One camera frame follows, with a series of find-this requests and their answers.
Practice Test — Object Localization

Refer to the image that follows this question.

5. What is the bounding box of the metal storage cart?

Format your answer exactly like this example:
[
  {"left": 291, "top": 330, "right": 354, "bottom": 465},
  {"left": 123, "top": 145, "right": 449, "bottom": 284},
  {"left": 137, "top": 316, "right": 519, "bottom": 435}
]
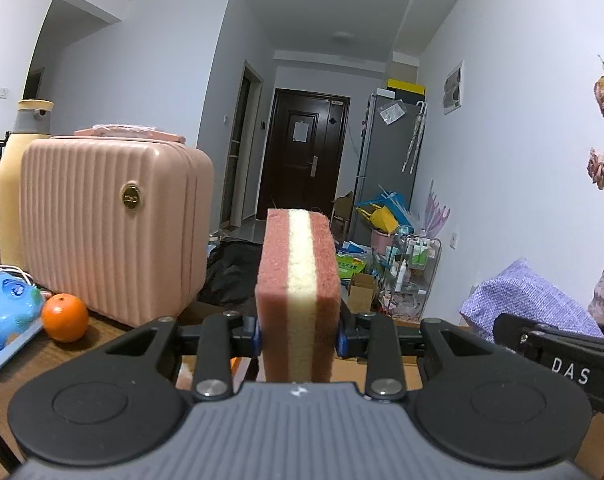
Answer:
[{"left": 380, "top": 233, "right": 442, "bottom": 323}]

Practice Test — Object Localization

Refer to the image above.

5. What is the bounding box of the red cardboard fruit box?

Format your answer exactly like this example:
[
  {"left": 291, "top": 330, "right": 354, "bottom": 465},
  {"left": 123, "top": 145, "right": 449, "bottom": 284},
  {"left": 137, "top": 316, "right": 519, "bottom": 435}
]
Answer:
[{"left": 176, "top": 356, "right": 422, "bottom": 391}]

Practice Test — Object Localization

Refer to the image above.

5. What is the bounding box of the pink layered sponge block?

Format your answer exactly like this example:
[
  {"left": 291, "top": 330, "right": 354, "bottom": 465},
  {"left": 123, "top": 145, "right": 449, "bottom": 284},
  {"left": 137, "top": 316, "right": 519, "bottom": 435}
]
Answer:
[{"left": 255, "top": 209, "right": 341, "bottom": 382}]

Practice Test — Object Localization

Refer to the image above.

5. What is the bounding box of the pink ribbed small suitcase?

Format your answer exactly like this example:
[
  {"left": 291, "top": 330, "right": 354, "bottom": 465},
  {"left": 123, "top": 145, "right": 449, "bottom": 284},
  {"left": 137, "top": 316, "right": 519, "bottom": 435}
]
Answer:
[{"left": 19, "top": 134, "right": 214, "bottom": 326}]

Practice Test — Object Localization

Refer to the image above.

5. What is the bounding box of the blue wet wipes pack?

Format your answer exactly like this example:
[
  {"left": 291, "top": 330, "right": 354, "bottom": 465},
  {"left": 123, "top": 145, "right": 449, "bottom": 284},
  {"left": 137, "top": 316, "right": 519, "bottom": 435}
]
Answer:
[{"left": 0, "top": 272, "right": 45, "bottom": 369}]

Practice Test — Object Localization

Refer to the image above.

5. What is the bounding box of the black bag on floor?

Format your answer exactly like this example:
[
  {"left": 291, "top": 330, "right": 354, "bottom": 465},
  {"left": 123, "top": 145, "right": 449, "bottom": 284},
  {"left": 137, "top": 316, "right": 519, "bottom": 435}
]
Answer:
[{"left": 198, "top": 237, "right": 263, "bottom": 315}]

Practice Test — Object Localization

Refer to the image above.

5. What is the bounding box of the yellow thermos bottle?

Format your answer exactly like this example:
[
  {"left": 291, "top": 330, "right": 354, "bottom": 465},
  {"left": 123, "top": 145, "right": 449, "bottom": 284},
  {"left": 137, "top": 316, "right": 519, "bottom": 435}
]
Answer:
[{"left": 0, "top": 100, "right": 54, "bottom": 268}]

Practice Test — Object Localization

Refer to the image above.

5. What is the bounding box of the lavender knit cloth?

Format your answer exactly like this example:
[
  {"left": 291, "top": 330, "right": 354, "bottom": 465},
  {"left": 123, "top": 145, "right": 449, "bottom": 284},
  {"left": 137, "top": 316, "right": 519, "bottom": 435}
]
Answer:
[{"left": 459, "top": 259, "right": 603, "bottom": 341}]

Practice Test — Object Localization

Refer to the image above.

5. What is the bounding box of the white wall panel box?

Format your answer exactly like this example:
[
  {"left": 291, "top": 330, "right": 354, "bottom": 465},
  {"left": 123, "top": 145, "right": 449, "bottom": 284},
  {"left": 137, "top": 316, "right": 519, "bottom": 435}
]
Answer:
[{"left": 443, "top": 61, "right": 464, "bottom": 115}]

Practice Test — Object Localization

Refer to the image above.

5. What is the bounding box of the yellow box on refrigerator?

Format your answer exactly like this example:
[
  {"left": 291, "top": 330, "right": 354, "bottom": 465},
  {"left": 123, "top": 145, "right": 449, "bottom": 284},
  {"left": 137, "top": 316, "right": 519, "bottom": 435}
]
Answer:
[{"left": 387, "top": 78, "right": 425, "bottom": 96}]

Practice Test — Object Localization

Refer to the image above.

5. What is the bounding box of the white charger with cable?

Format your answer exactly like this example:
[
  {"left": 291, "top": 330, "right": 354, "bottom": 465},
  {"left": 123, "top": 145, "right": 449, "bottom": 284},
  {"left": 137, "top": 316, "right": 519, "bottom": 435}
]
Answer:
[{"left": 0, "top": 263, "right": 34, "bottom": 285}]

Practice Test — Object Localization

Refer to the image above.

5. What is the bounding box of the orange tangerine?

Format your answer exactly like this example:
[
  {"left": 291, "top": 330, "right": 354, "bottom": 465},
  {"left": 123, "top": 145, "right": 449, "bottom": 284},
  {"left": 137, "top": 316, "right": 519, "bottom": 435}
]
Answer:
[{"left": 40, "top": 294, "right": 89, "bottom": 344}]

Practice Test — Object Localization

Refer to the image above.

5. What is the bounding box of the grey refrigerator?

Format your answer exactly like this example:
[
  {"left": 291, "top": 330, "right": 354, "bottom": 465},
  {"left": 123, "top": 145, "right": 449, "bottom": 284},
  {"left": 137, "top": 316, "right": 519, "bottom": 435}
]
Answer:
[{"left": 349, "top": 90, "right": 423, "bottom": 244}]

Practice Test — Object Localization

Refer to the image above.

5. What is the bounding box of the dark wooden door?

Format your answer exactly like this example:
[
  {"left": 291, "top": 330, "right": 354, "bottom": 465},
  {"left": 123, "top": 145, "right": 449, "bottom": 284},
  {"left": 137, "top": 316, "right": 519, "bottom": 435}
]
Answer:
[{"left": 256, "top": 89, "right": 349, "bottom": 220}]

